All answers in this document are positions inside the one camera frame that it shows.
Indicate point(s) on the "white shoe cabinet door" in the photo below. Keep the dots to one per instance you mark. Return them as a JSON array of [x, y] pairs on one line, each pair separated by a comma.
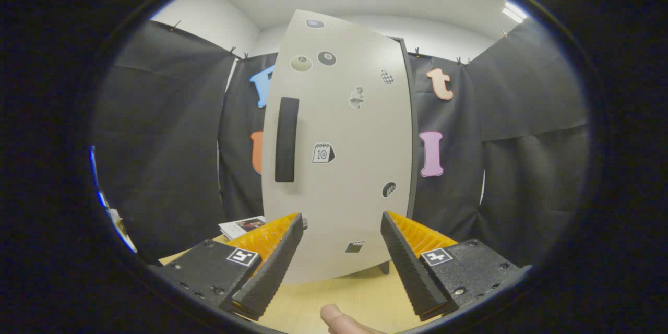
[[360, 167]]

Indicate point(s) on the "small ceiling light panel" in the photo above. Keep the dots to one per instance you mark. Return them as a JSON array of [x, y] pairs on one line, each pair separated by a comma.
[[514, 12]]

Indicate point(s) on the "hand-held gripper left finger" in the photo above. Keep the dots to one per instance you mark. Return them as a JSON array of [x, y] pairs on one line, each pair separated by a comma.
[[279, 266]]

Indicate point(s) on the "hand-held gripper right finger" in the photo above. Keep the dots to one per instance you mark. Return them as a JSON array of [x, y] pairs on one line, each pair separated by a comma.
[[407, 266]]

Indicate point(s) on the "computer monitor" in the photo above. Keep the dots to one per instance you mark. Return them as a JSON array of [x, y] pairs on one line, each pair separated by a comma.
[[95, 177]]

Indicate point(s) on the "white book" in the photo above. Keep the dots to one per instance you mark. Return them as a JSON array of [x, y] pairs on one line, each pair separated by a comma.
[[240, 227]]

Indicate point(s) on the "grey shoe cabinet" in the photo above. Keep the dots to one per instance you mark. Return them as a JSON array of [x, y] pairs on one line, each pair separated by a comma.
[[416, 130]]

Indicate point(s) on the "black backdrop cloth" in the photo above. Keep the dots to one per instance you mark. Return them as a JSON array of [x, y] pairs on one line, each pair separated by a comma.
[[167, 141]]

